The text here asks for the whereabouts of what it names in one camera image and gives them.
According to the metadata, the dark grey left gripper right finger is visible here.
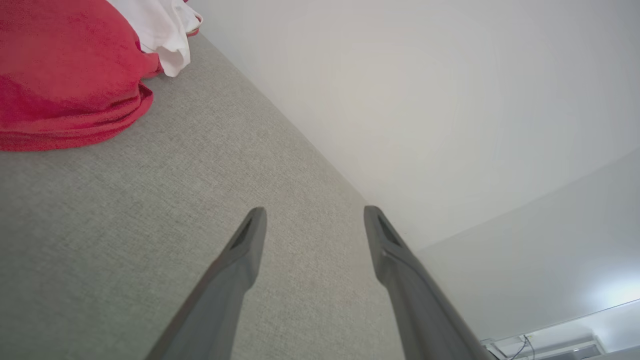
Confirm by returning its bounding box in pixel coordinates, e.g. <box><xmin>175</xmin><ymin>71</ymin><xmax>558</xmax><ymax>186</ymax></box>
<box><xmin>363</xmin><ymin>205</ymin><xmax>493</xmax><ymax>360</ymax></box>

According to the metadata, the grey fabric sofa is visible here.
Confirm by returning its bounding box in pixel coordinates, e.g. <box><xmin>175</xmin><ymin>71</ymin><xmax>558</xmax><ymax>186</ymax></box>
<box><xmin>0</xmin><ymin>31</ymin><xmax>407</xmax><ymax>360</ymax></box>

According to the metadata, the red and white shirt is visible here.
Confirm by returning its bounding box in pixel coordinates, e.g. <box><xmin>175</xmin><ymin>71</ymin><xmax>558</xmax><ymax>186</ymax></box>
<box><xmin>0</xmin><ymin>0</ymin><xmax>204</xmax><ymax>152</ymax></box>

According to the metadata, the white box with cables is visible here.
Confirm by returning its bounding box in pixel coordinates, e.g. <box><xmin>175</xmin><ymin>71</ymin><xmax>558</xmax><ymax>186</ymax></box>
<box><xmin>481</xmin><ymin>334</ymin><xmax>608</xmax><ymax>360</ymax></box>

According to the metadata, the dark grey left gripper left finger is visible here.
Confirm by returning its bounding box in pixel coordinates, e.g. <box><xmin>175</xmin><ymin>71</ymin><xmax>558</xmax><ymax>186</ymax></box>
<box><xmin>145</xmin><ymin>206</ymin><xmax>268</xmax><ymax>360</ymax></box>

